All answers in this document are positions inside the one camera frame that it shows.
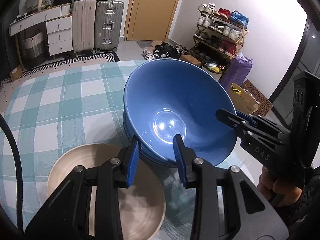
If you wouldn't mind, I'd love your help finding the blue bowl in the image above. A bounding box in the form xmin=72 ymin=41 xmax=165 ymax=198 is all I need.
xmin=124 ymin=59 xmax=237 ymax=165
xmin=123 ymin=111 xmax=176 ymax=168

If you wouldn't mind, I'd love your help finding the right hand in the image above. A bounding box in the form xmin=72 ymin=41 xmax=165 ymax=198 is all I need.
xmin=257 ymin=166 xmax=302 ymax=207

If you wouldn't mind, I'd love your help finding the stacked blue bowl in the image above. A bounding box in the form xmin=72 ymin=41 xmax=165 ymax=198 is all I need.
xmin=123 ymin=111 xmax=176 ymax=168

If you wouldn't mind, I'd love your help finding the beige plate on table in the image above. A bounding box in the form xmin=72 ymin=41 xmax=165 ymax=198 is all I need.
xmin=47 ymin=144 xmax=166 ymax=239

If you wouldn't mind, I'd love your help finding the large cardboard box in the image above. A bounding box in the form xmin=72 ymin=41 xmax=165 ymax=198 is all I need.
xmin=228 ymin=83 xmax=259 ymax=114

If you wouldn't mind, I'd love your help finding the brown cardboard box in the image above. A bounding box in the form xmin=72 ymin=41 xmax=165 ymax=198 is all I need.
xmin=180 ymin=54 xmax=201 ymax=68

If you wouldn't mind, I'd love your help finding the purple bag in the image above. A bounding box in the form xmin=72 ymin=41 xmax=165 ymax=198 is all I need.
xmin=219 ymin=53 xmax=253 ymax=91

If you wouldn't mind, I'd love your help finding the wooden shoe rack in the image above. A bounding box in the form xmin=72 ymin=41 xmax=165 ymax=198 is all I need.
xmin=190 ymin=3 xmax=249 ymax=72

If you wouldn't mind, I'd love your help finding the patterned floor rug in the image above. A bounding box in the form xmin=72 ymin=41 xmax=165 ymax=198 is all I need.
xmin=1 ymin=51 xmax=120 ymax=116

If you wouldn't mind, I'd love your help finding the small cardboard box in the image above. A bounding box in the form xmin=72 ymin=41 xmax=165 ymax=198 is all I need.
xmin=10 ymin=66 xmax=24 ymax=82

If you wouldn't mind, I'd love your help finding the woven laundry basket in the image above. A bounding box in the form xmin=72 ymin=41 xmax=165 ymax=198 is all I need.
xmin=22 ymin=29 xmax=47 ymax=69

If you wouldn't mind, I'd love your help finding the wooden door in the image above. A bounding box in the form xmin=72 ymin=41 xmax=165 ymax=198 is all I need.
xmin=124 ymin=0 xmax=179 ymax=41

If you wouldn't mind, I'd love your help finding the silver suitcase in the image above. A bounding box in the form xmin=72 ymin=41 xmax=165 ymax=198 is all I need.
xmin=94 ymin=0 xmax=124 ymax=51

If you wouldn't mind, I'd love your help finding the beige suitcase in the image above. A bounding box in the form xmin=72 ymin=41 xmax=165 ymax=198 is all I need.
xmin=72 ymin=0 xmax=97 ymax=53

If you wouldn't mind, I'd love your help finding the white drawer desk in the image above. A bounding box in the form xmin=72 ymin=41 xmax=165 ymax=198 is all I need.
xmin=9 ymin=3 xmax=73 ymax=56

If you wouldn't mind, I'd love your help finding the black cable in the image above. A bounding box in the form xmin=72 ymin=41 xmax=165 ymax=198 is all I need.
xmin=0 ymin=115 xmax=25 ymax=233

